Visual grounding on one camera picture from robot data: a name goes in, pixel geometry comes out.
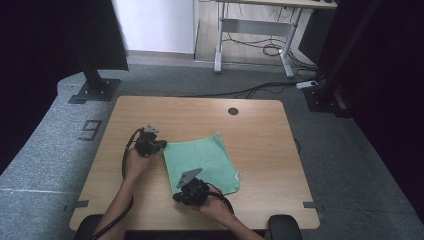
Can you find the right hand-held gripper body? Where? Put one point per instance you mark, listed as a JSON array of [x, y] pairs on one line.
[[195, 188]]

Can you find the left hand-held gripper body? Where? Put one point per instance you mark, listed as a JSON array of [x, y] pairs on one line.
[[146, 141]]

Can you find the green cloth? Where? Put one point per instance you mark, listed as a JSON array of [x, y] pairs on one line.
[[203, 160]]

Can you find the person's left hand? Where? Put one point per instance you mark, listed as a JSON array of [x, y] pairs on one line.
[[136, 165]]

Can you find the person's right hand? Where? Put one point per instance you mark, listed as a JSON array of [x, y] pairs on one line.
[[213, 206]]

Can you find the black metal stand with base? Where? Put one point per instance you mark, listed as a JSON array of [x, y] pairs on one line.
[[328, 90], [95, 86]]

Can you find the black round table grommet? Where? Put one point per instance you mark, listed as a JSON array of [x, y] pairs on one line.
[[233, 111]]

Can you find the black chair armrest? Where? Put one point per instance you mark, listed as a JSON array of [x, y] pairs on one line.
[[285, 228], [85, 228]]

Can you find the black curtain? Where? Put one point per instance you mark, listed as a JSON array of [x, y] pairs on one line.
[[40, 66], [393, 100]]

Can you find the white power strip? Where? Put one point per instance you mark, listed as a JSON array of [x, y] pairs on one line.
[[307, 84]]

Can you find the white desk frame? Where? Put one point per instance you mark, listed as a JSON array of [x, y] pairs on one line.
[[255, 28]]

